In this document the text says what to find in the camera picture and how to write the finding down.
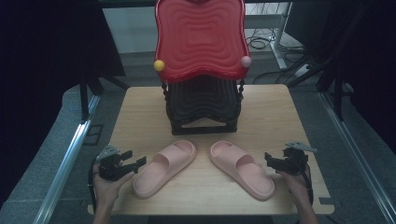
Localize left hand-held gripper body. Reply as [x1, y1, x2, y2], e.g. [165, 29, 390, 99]
[95, 144, 135, 182]

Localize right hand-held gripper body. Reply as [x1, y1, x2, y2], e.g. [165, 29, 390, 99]
[277, 141, 318, 176]

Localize pink slipper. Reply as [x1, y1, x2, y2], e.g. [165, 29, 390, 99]
[133, 139, 198, 199]
[208, 140, 276, 202]

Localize red and black shoe rack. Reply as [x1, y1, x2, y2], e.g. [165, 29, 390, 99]
[153, 0, 251, 136]

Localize person's right hand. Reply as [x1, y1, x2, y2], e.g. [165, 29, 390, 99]
[276, 169, 312, 203]

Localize person's left hand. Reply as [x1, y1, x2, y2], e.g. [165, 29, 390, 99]
[92, 162, 136, 206]

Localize black tripod stand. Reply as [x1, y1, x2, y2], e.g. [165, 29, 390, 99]
[78, 74, 130, 122]
[286, 3, 354, 122]

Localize white power strip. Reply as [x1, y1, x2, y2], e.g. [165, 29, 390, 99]
[293, 63, 312, 78]

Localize dark curtain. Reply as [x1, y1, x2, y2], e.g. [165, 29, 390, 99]
[284, 0, 396, 153]
[0, 0, 126, 208]

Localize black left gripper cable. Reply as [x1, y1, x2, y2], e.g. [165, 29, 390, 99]
[87, 158, 98, 216]

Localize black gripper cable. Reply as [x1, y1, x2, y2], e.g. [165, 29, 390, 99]
[87, 158, 98, 216]
[298, 167, 315, 206]

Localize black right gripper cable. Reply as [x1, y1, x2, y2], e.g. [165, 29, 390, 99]
[298, 167, 315, 206]

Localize aluminium rail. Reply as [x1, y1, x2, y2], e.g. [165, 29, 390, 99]
[318, 91, 396, 224]
[32, 94, 102, 224]

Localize black coiled floor cables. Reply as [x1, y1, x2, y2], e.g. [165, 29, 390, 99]
[246, 29, 276, 50]

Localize white desk frame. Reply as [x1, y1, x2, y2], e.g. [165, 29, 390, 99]
[244, 2, 289, 70]

